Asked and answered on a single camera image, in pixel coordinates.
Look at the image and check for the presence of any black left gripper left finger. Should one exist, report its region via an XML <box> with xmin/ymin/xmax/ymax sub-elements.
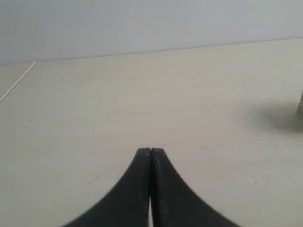
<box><xmin>66</xmin><ymin>148</ymin><xmax>151</xmax><ymax>227</ymax></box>

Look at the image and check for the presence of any medium-large wooden cube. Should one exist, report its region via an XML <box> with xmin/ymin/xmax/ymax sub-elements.
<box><xmin>297</xmin><ymin>92</ymin><xmax>303</xmax><ymax>114</ymax></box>

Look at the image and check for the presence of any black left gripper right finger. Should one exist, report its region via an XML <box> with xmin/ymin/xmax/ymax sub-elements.
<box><xmin>150</xmin><ymin>148</ymin><xmax>237</xmax><ymax>227</ymax></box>

